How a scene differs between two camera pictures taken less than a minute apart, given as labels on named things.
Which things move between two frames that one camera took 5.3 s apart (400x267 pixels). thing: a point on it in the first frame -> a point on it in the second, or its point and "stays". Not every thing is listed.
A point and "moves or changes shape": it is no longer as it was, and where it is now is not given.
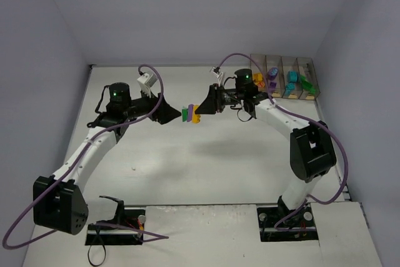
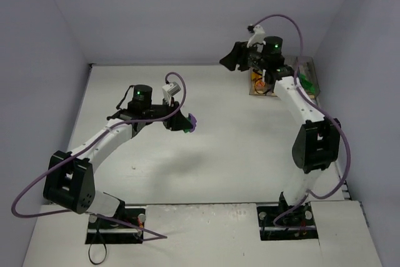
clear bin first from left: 258,66 stays
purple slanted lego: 190,112 -> 193,121
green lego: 184,114 moves or changes shape
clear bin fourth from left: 308,77 stays
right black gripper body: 215,99 -> 244,55
